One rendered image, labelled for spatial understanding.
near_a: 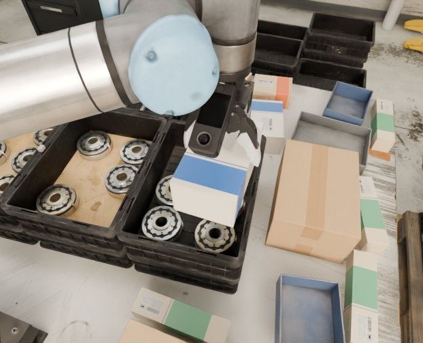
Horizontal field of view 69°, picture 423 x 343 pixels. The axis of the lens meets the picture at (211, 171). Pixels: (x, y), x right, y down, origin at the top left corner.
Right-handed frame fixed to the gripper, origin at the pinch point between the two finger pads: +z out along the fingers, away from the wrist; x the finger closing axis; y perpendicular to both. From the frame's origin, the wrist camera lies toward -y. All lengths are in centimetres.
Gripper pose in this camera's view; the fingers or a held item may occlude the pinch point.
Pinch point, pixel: (220, 159)
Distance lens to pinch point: 60.2
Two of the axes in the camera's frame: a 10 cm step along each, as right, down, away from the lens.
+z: 0.0, 6.3, 7.8
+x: -9.5, -2.6, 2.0
